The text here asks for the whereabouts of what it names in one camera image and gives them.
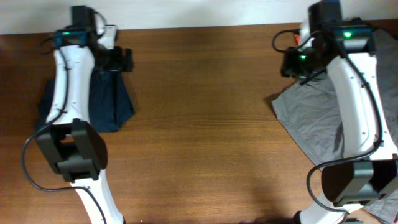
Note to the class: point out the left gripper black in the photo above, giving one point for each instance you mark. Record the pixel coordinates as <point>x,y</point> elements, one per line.
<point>117,62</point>

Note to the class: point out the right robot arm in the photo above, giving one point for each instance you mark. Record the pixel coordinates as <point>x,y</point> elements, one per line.
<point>346,52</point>

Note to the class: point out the navy blue shorts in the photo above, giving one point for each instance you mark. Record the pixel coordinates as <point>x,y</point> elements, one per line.
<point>109,105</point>

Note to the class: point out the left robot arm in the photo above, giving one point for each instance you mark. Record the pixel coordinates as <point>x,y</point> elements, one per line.
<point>69,143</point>

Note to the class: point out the grey shorts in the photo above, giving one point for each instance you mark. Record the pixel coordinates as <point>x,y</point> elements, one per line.
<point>310,112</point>

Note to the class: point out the red orange garment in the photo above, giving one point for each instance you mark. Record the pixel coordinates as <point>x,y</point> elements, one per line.
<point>297,38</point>

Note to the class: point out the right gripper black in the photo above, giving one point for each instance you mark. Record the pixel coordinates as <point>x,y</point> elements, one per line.
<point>288,67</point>

